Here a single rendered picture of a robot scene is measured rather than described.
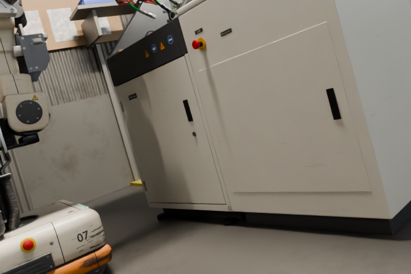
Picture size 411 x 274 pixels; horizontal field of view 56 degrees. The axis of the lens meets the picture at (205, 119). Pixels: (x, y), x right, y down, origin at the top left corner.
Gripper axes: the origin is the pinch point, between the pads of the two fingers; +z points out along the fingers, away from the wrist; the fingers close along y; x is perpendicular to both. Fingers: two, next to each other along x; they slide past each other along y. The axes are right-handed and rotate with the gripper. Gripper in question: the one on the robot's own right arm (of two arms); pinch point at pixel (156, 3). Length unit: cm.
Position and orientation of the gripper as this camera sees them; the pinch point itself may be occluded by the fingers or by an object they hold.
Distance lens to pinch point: 216.6
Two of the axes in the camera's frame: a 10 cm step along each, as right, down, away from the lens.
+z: 7.9, 5.1, 3.5
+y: 4.3, -8.6, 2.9
